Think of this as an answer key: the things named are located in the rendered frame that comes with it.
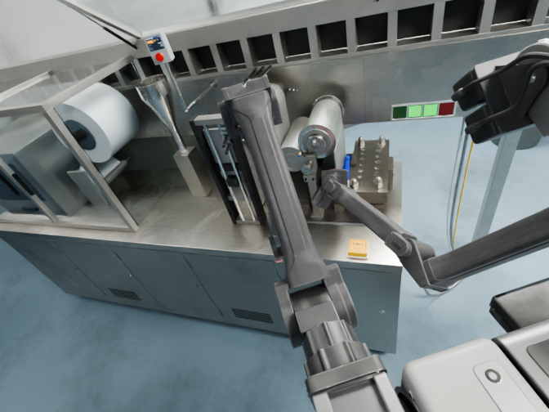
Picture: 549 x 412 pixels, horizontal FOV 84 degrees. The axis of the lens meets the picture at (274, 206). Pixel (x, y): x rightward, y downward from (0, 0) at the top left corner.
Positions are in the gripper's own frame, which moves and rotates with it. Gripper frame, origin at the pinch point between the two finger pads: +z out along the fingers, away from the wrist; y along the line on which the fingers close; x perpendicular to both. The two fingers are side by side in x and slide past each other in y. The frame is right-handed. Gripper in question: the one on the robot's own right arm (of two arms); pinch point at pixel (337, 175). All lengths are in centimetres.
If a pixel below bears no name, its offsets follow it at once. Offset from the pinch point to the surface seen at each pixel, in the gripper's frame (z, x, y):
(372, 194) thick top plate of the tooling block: -2.8, -7.6, 14.2
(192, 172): 5, 0, -76
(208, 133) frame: -27, 20, -44
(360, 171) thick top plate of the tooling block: 10.1, 0.3, 8.5
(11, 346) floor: -9, -132, -248
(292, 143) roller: -7.5, 14.1, -17.0
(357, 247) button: -16.1, -25.3, 9.9
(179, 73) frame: 16, 51, -85
